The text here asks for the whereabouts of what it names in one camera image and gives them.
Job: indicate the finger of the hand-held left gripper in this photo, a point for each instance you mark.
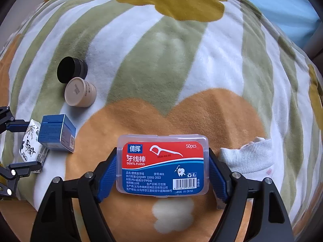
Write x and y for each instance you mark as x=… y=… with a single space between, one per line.
x=17 y=126
x=24 y=169

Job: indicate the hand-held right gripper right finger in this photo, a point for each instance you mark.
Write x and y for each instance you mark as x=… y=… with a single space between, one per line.
x=215 y=174

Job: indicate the white sock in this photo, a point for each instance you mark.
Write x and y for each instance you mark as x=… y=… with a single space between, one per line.
x=248 y=156

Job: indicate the black round jar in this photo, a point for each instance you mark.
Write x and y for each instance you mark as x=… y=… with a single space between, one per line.
x=70 y=69

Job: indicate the floral plush blanket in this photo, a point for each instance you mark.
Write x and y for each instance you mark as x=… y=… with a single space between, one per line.
x=161 y=63

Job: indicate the beige round jar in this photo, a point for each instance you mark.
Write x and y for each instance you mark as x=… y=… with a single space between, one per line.
x=79 y=92

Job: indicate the clear dental floss box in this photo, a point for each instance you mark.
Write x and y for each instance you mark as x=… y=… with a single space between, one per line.
x=163 y=165

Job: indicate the light blue sheet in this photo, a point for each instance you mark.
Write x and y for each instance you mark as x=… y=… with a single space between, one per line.
x=282 y=7

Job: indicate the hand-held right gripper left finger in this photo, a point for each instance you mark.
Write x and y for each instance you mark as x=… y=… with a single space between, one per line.
x=110 y=171

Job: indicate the white patterned tissue pack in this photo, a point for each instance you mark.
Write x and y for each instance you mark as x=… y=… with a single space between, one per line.
x=29 y=143

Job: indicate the blue cardboard box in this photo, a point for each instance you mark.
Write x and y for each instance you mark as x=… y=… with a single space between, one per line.
x=56 y=132

